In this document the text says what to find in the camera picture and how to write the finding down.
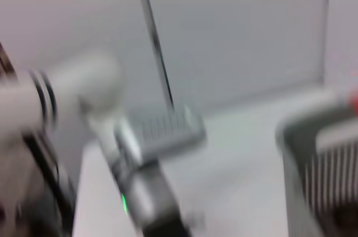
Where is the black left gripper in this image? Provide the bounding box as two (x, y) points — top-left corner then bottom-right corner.
(131, 161), (196, 237)

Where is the grey-green perforated storage bin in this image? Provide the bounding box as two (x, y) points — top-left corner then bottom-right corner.
(275, 91), (358, 237)

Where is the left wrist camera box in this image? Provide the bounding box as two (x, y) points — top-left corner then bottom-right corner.
(130, 105), (208, 162)

